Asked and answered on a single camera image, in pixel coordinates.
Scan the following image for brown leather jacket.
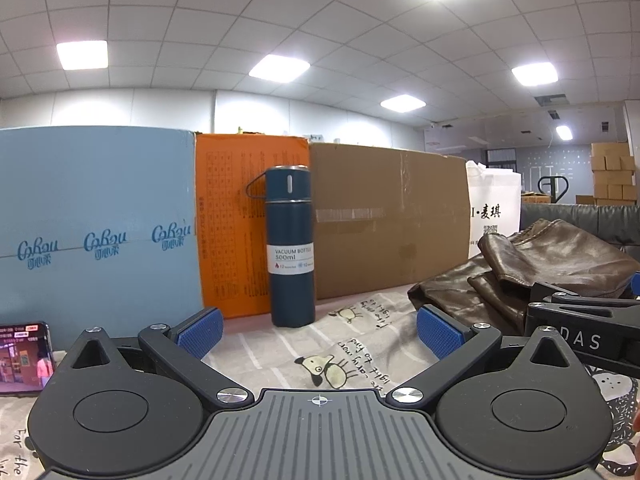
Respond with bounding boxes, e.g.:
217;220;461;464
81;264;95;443
408;219;639;335

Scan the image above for dark grey sofa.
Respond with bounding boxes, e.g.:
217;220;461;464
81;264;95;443
521;203;640;261

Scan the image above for light blue foam board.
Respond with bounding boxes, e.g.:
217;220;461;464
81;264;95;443
1;126;203;350

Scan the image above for brown cardboard panel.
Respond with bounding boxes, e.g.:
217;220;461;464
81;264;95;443
310;143;471;299

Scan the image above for smartphone playing video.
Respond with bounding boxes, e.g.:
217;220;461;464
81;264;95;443
0;322;55;396

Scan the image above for white printed bag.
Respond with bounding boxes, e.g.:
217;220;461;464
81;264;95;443
465;160;521;258

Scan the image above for stacked cardboard boxes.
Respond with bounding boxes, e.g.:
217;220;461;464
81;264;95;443
576;142;638;206

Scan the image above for dark blue vacuum bottle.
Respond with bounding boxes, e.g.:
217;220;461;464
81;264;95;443
250;165;316;328

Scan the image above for orange printed board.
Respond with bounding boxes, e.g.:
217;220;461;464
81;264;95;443
195;133;309;318

